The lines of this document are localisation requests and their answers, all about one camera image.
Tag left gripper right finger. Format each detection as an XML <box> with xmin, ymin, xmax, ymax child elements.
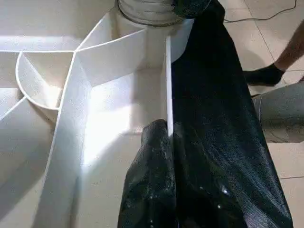
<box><xmin>174</xmin><ymin>122</ymin><xmax>248</xmax><ymax>228</ymax></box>

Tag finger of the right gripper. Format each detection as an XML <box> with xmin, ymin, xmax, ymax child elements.
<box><xmin>170</xmin><ymin>0</ymin><xmax>226</xmax><ymax>19</ymax></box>

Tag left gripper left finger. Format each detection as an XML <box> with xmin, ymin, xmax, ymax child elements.
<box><xmin>117</xmin><ymin>118</ymin><xmax>178</xmax><ymax>228</ymax></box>

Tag white plastic table leg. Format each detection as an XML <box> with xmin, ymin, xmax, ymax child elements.
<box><xmin>115</xmin><ymin>0</ymin><xmax>190</xmax><ymax>27</ymax></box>

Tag white plastic table top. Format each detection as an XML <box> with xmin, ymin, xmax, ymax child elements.
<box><xmin>0</xmin><ymin>0</ymin><xmax>196</xmax><ymax>228</ymax></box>

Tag black work mat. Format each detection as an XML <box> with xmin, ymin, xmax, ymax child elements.
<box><xmin>170</xmin><ymin>14</ymin><xmax>294</xmax><ymax>228</ymax></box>

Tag black sock foot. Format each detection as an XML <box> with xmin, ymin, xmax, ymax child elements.
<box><xmin>243</xmin><ymin>62</ymin><xmax>285</xmax><ymax>86</ymax></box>

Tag person's feet in black socks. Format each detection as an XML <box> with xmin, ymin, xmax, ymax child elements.
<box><xmin>275</xmin><ymin>23</ymin><xmax>304</xmax><ymax>72</ymax></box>

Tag thin grey floor cable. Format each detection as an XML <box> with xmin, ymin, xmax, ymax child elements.
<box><xmin>223</xmin><ymin>6</ymin><xmax>298</xmax><ymax>24</ymax></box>

